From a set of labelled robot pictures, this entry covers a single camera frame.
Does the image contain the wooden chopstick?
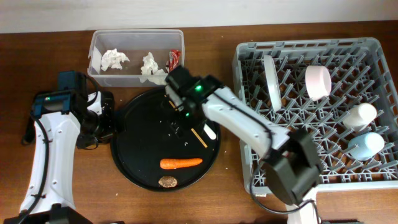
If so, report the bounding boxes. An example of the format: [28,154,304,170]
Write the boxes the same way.
[169,100,208,148]

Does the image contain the white plastic fork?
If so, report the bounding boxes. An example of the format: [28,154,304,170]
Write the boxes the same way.
[203,124,217,140]

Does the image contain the orange carrot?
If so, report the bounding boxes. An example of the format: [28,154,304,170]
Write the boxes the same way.
[160,158,203,170]

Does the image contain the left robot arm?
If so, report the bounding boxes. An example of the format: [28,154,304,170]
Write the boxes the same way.
[5,90,114,223]

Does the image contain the pink bowl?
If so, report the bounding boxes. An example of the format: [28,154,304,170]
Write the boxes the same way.
[305,65,331,101]

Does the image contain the red snack wrapper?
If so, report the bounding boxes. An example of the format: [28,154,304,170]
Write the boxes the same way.
[166,49,181,72]

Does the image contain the light blue cup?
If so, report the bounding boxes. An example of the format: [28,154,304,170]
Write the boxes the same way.
[348,132,385,161]

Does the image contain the black rectangular tray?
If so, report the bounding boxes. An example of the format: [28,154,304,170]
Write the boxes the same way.
[21,90,115,146]

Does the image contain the clear plastic bin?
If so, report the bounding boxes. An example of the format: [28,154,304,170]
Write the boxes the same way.
[87,29,185,87]

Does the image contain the round black tray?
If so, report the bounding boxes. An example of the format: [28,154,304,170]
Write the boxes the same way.
[111,88,221,192]

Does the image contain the grey plate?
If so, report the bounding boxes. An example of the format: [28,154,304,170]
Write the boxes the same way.
[263,55,282,111]

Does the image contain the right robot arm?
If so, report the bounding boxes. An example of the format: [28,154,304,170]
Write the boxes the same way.
[165,68,322,223]

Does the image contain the tissue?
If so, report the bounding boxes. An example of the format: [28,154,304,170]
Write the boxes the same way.
[101,48,130,71]
[141,52,159,75]
[139,69,168,85]

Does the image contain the white cup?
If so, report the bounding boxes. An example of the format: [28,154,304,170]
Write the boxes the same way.
[343,103,377,132]

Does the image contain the grey dishwasher rack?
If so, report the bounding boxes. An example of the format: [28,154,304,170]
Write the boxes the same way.
[232,37,397,192]

